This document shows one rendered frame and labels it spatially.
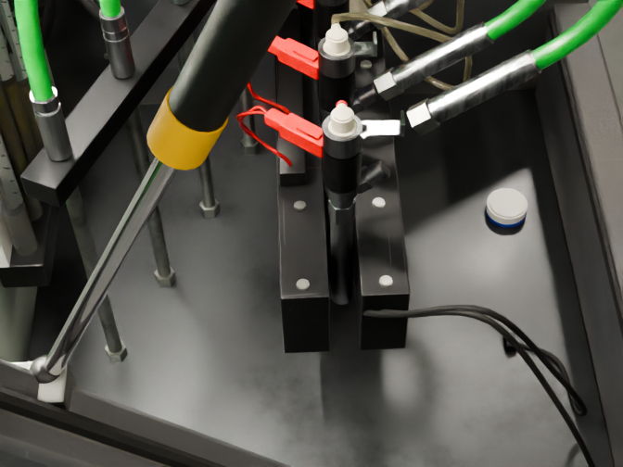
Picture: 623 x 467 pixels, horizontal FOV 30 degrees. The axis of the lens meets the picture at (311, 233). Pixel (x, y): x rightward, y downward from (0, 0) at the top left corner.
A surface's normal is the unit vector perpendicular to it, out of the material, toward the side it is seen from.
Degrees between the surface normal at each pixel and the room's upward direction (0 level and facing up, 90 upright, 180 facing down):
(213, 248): 0
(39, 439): 43
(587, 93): 0
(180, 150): 89
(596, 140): 0
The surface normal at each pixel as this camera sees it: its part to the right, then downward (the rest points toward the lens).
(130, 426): 0.66, -0.48
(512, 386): -0.02, -0.61
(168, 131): -0.62, 0.43
